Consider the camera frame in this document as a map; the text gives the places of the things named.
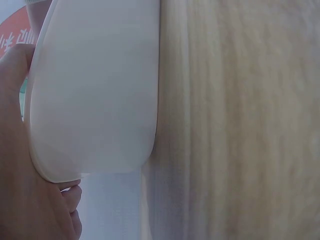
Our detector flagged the person's left hand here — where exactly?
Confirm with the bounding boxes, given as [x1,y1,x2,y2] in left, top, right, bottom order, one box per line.
[0,43,83,240]

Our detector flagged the white plastic bowl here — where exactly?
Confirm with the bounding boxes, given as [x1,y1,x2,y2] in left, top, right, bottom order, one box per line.
[24,0,161,185]

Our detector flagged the white sheet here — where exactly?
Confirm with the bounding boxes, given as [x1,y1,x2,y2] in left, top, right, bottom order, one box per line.
[79,159,151,240]

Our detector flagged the orange printed packet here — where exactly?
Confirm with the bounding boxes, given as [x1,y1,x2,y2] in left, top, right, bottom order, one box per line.
[0,5,32,60]

